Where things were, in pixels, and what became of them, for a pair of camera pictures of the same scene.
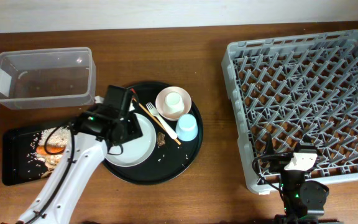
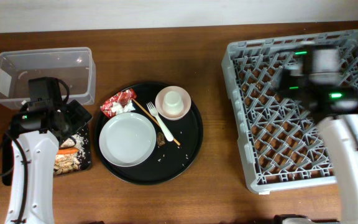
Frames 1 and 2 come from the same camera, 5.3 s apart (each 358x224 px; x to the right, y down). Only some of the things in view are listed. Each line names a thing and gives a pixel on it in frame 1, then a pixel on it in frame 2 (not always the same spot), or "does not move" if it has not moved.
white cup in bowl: [173, 103] does not move
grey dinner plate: [137, 151] does not move
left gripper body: [132, 130] to [77, 119]
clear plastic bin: [44, 78] does not move
